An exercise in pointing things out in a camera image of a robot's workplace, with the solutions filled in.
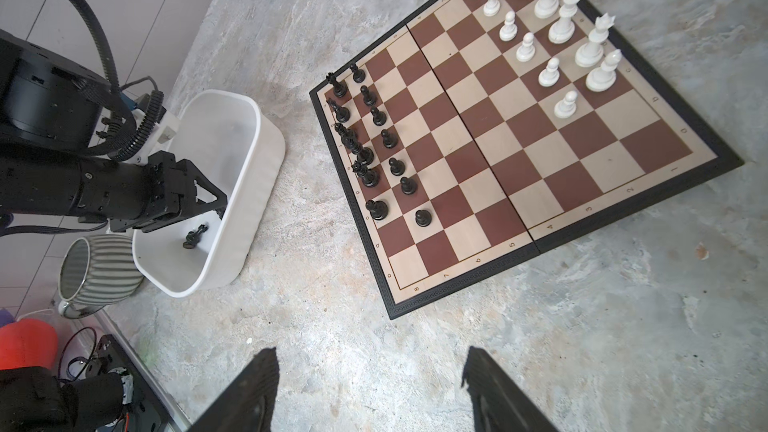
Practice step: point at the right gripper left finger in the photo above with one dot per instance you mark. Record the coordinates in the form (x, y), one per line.
(248, 403)

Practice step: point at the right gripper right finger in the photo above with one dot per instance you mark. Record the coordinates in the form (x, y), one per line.
(498, 403)

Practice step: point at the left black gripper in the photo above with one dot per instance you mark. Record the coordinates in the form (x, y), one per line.
(169, 194)

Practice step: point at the black chess queen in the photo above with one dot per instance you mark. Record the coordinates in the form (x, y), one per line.
(378, 209)

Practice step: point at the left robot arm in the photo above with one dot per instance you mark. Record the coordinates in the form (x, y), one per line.
(67, 138)

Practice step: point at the black chess king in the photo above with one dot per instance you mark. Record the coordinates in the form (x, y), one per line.
(369, 177)

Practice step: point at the folding chess board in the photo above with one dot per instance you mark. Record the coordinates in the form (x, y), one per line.
(502, 129)

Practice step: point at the striped grey cup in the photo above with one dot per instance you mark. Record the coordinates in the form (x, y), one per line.
(97, 271)

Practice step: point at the red shark plush toy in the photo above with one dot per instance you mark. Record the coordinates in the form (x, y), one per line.
(28, 343)

